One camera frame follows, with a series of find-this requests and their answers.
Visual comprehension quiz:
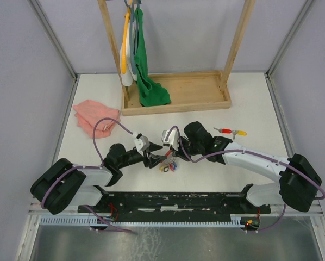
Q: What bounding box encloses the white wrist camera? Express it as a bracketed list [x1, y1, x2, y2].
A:
[134, 134, 150, 155]
[161, 128, 179, 151]

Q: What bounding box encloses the red tag key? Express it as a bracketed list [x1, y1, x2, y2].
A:
[214, 127, 232, 134]

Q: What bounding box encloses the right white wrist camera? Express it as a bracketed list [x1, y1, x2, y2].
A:
[161, 128, 179, 151]

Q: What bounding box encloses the white hanging garment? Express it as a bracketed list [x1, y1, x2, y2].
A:
[120, 27, 138, 86]

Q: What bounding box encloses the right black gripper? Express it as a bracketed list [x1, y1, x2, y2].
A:
[170, 136, 203, 162]

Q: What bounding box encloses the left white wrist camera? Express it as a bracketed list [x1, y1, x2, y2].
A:
[134, 134, 150, 155]

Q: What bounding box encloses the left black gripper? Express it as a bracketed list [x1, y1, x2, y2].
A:
[117, 141, 167, 169]

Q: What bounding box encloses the grey clothes hanger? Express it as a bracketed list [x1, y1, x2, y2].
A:
[124, 1, 141, 73]

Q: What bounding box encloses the wooden clothes rack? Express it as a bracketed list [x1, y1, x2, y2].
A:
[97, 0, 257, 117]

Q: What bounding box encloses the grey cable duct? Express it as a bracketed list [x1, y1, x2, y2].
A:
[40, 213, 253, 226]

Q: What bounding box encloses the green hanging garment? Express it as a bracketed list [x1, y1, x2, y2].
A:
[134, 7, 171, 107]

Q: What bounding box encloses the yellow tag key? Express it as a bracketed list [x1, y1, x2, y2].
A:
[232, 130, 247, 140]

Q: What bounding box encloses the pink folded cloth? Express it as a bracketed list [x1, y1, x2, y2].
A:
[73, 100, 120, 139]

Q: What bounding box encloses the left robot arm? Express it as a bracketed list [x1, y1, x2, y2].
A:
[30, 143, 167, 215]

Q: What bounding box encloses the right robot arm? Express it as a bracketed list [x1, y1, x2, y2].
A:
[161, 121, 322, 213]

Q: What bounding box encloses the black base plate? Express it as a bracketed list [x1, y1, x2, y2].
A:
[92, 192, 271, 223]

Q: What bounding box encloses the yellow clothes hanger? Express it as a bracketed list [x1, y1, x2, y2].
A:
[121, 7, 130, 74]

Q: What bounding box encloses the grey key holder with rings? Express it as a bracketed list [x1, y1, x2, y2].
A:
[159, 150, 178, 172]

